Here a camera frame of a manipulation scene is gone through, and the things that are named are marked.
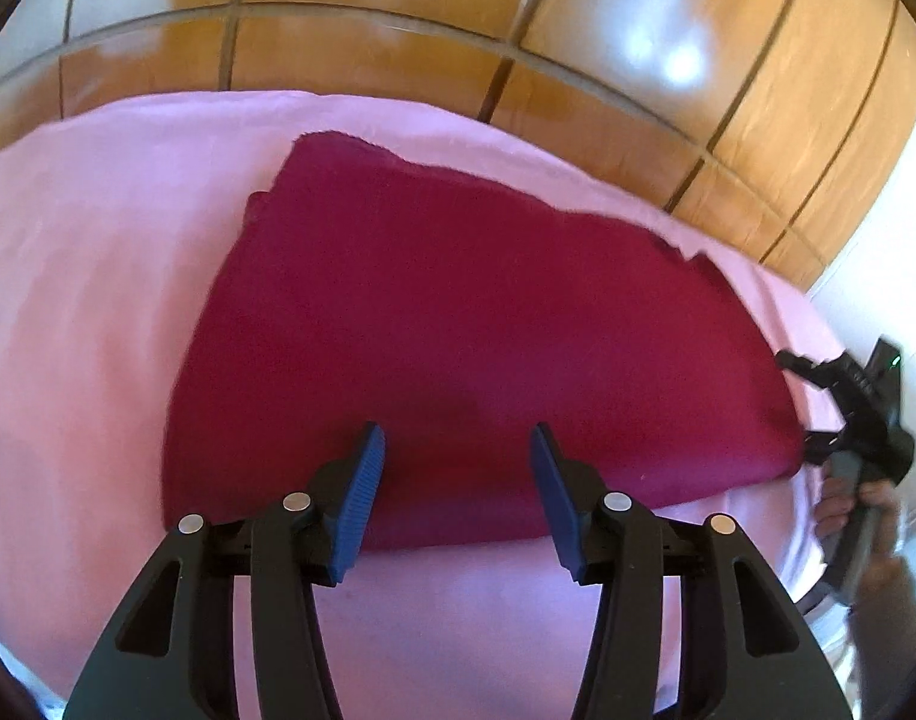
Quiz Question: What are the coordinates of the person's right hand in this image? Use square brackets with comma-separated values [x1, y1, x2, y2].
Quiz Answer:
[813, 474, 908, 563]

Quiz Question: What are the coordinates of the pink bed sheet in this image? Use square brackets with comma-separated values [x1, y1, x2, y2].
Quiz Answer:
[0, 90, 855, 720]

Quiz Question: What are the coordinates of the maroon embroidered sweater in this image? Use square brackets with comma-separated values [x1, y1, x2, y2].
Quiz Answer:
[160, 131, 815, 552]

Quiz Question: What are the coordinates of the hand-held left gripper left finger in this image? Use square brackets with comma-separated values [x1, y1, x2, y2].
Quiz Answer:
[66, 421, 388, 720]

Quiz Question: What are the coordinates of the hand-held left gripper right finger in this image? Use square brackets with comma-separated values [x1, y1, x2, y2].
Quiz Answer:
[529, 422, 853, 720]

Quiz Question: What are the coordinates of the person's right forearm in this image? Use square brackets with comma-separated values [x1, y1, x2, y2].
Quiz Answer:
[852, 551, 916, 720]

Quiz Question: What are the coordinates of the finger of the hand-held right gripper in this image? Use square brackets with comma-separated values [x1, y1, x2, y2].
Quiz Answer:
[776, 348, 851, 392]
[803, 418, 860, 466]

